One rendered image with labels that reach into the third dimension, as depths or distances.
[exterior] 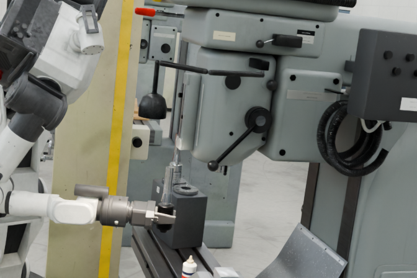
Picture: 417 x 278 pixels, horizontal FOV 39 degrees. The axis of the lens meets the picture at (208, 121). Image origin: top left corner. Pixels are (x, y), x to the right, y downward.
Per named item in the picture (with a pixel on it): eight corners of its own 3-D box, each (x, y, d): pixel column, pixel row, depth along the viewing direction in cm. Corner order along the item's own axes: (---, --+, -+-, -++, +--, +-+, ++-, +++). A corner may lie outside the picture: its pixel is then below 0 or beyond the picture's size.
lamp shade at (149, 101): (131, 115, 152) (134, 90, 151) (151, 113, 158) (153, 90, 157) (152, 120, 148) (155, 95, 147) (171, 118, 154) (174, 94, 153)
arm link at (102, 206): (110, 231, 168) (69, 227, 167) (113, 218, 178) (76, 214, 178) (113, 192, 166) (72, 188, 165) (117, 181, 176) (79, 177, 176)
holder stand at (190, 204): (170, 249, 206) (177, 194, 203) (147, 226, 225) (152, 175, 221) (201, 246, 212) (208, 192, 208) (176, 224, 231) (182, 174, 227)
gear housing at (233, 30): (204, 48, 149) (208, 7, 147) (179, 40, 172) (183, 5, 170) (322, 59, 160) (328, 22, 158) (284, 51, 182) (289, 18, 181)
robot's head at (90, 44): (74, 58, 170) (87, 44, 164) (67, 25, 173) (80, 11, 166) (94, 59, 174) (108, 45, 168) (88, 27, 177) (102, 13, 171)
